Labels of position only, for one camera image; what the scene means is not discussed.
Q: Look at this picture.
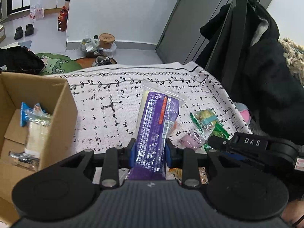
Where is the orange candy snack packet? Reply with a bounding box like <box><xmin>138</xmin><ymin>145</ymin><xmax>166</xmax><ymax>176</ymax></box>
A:
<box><xmin>166</xmin><ymin>168</ymin><xmax>182</xmax><ymax>184</ymax></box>

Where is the green cookie snack packet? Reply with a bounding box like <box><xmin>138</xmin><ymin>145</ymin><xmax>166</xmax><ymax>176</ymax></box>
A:
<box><xmin>190</xmin><ymin>109</ymin><xmax>230</xmax><ymax>139</ymax></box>

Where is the green dinosaur floor mat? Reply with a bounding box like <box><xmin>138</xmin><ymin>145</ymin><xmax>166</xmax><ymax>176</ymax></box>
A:
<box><xmin>36</xmin><ymin>52</ymin><xmax>82</xmax><ymax>76</ymax></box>

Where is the grey sneaker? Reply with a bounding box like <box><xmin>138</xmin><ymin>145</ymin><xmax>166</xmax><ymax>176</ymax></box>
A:
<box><xmin>92</xmin><ymin>56</ymin><xmax>112</xmax><ymax>67</ymax></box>

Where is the brown lidded cup container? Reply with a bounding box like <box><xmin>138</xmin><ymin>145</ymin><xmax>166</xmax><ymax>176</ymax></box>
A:
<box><xmin>99</xmin><ymin>33</ymin><xmax>115</xmax><ymax>49</ymax></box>

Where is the water bottle pack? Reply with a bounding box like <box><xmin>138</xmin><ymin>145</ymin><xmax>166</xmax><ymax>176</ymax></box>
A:
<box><xmin>29</xmin><ymin>4</ymin><xmax>44</xmax><ymax>21</ymax></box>

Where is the clear plastic bag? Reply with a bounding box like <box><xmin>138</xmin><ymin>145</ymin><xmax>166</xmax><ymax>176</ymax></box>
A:
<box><xmin>79</xmin><ymin>38</ymin><xmax>99</xmax><ymax>57</ymax></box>

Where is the purple wafer snack pack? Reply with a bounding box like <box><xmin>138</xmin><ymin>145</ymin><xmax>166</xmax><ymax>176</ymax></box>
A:
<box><xmin>128</xmin><ymin>80</ymin><xmax>187</xmax><ymax>181</ymax></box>

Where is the black clothes pile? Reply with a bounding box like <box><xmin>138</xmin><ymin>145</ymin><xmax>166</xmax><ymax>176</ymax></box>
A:
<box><xmin>0</xmin><ymin>46</ymin><xmax>44</xmax><ymax>75</ymax></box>

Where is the black slipper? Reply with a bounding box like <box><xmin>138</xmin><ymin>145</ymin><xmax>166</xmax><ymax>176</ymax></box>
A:
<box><xmin>14</xmin><ymin>26</ymin><xmax>23</xmax><ymax>40</ymax></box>
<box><xmin>24</xmin><ymin>24</ymin><xmax>34</xmax><ymax>36</ymax></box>

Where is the right black slipper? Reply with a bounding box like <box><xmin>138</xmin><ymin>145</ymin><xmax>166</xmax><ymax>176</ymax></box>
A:
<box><xmin>24</xmin><ymin>24</ymin><xmax>34</xmax><ymax>36</ymax></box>

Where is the clear wrapped cracker pack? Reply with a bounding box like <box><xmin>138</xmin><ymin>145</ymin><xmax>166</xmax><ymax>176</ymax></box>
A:
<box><xmin>25</xmin><ymin>112</ymin><xmax>52</xmax><ymax>158</ymax></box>

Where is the black coat on rack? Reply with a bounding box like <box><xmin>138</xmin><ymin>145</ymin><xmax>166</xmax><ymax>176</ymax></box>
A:
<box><xmin>196</xmin><ymin>0</ymin><xmax>303</xmax><ymax>145</ymax></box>

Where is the cardboard box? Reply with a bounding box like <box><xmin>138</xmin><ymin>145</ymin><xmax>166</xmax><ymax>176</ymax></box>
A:
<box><xmin>1</xmin><ymin>72</ymin><xmax>77</xmax><ymax>226</ymax></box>

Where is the grey door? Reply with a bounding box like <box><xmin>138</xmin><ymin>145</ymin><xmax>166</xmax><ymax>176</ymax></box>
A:
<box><xmin>156</xmin><ymin>0</ymin><xmax>272</xmax><ymax>64</ymax></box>

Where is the pink grey plush toy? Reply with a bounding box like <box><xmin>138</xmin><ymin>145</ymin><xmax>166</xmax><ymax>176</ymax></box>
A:
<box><xmin>234</xmin><ymin>102</ymin><xmax>251</xmax><ymax>125</ymax></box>

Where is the white patterned table cloth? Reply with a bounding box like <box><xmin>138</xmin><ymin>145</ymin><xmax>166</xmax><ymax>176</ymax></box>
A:
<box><xmin>60</xmin><ymin>62</ymin><xmax>250</xmax><ymax>153</ymax></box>

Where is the blue snack packet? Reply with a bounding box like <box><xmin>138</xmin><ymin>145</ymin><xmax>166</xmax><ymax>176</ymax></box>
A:
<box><xmin>20</xmin><ymin>102</ymin><xmax>45</xmax><ymax>127</ymax></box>

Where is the pink mochi snack packet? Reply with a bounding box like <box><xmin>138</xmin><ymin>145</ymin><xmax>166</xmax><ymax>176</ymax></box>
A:
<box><xmin>179</xmin><ymin>130</ymin><xmax>206</xmax><ymax>150</ymax></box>

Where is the left black slipper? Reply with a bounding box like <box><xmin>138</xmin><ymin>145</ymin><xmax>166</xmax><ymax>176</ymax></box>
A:
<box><xmin>14</xmin><ymin>26</ymin><xmax>23</xmax><ymax>40</ymax></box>

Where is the red oil bottle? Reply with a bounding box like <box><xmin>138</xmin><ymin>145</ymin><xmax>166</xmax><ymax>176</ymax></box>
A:
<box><xmin>57</xmin><ymin>6</ymin><xmax>68</xmax><ymax>31</ymax></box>

